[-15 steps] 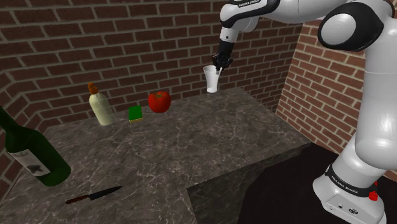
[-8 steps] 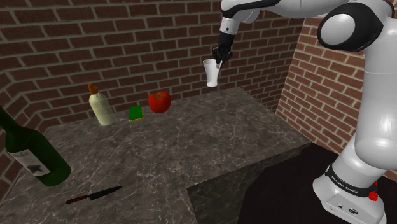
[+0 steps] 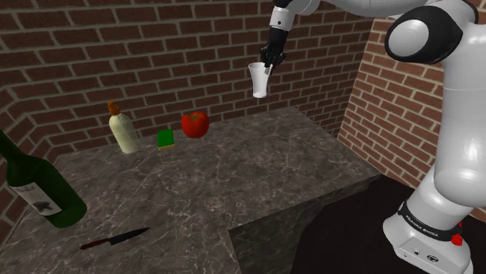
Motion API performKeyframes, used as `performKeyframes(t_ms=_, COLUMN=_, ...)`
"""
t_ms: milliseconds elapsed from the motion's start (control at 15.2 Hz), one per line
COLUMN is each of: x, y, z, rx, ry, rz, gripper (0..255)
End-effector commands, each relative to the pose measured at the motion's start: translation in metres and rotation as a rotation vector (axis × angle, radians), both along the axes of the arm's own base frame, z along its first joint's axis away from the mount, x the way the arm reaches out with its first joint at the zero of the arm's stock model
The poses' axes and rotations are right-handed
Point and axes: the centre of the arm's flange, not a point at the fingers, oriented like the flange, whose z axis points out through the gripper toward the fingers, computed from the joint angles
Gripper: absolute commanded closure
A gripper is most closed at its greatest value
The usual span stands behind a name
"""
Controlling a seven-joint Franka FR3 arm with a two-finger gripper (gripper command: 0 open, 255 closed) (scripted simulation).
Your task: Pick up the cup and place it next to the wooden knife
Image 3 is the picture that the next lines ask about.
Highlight cream bottle with orange cap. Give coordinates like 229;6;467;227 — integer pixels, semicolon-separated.
107;100;141;155

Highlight black knife with brown handle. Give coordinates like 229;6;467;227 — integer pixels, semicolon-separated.
79;227;151;251

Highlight red tomato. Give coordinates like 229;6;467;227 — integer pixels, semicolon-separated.
180;111;210;139

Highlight green and yellow sponge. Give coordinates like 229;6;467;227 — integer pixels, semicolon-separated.
157;128;176;152

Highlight dark green wine bottle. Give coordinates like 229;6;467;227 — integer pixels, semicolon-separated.
0;129;88;230

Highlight white cup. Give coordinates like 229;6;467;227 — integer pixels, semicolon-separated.
248;61;274;99

